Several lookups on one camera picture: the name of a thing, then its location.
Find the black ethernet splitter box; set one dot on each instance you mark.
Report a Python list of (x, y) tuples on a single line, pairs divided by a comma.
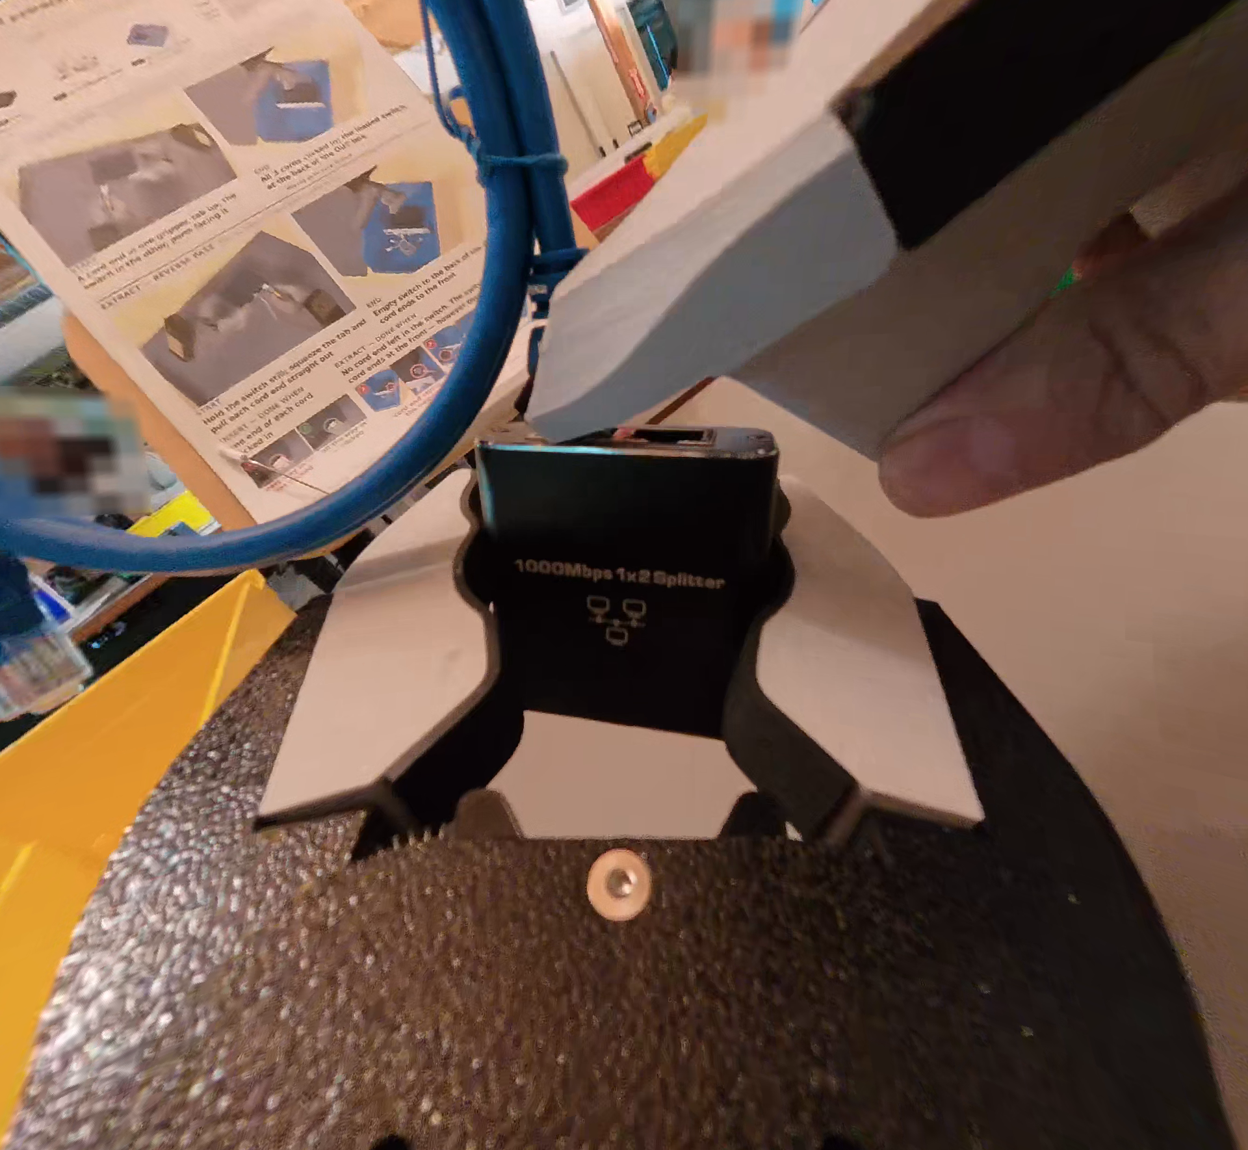
[(624, 527)]

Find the wooden instruction board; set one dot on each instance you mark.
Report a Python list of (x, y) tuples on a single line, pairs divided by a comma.
[(107, 370)]

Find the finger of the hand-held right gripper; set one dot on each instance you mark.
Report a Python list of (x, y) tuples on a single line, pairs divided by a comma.
[(702, 312)]

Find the person's right hand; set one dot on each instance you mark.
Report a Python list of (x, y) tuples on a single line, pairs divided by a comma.
[(1071, 390)]

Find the yellow parts tray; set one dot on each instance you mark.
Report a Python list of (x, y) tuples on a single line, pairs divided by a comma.
[(673, 146)]

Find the red parts tray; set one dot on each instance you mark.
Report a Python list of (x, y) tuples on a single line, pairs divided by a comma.
[(613, 199)]

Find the yellow plastic bin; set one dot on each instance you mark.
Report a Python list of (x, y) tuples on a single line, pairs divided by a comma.
[(96, 780)]

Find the printed instruction sheet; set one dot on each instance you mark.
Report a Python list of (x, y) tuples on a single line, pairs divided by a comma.
[(194, 19)]

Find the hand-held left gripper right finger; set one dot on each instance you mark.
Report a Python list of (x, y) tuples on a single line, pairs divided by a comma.
[(857, 683)]

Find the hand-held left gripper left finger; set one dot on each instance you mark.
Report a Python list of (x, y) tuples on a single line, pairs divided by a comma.
[(389, 683)]

